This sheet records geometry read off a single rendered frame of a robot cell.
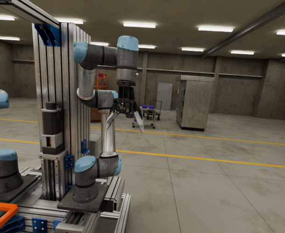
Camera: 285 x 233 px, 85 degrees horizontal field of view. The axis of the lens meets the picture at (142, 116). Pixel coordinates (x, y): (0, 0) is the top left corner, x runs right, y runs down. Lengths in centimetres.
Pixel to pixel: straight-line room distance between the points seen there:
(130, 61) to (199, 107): 607
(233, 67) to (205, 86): 658
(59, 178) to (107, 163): 36
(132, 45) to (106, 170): 69
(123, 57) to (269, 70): 1313
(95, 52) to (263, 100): 1310
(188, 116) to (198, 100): 73
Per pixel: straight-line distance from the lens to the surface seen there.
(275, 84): 1378
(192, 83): 642
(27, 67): 1512
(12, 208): 89
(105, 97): 97
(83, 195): 103
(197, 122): 667
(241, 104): 1334
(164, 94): 1129
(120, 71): 57
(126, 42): 58
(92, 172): 97
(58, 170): 117
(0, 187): 128
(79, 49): 65
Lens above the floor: 172
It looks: 12 degrees down
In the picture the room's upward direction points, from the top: 4 degrees clockwise
